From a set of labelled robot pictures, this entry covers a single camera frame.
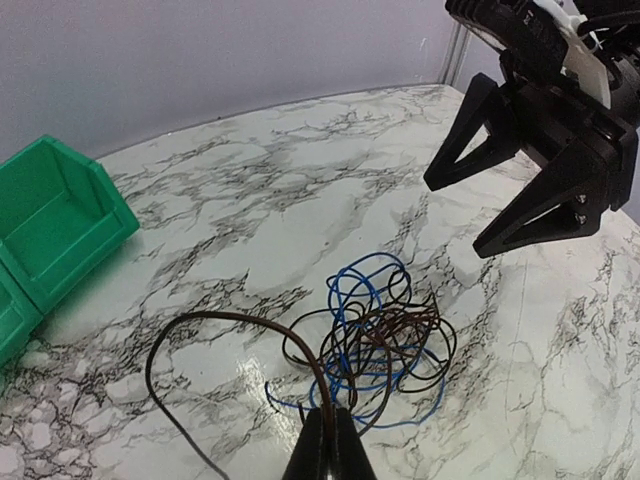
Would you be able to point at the green bin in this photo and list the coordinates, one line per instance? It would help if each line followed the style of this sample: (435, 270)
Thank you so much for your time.
(61, 216)
(19, 317)

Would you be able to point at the green bin middle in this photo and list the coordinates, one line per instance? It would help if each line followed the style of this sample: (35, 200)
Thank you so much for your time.
(19, 317)

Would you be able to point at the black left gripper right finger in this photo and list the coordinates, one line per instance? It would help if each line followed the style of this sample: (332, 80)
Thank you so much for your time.
(349, 460)

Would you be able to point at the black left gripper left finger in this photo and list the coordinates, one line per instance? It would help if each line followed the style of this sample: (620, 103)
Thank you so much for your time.
(310, 457)

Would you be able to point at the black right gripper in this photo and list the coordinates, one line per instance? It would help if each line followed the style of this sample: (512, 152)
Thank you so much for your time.
(586, 152)

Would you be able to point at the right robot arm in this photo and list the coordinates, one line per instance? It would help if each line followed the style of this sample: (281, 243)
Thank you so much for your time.
(569, 101)

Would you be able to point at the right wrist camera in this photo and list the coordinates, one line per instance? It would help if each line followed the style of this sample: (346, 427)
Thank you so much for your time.
(540, 36)

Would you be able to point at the green bin right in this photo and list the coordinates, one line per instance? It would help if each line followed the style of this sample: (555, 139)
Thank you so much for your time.
(61, 216)

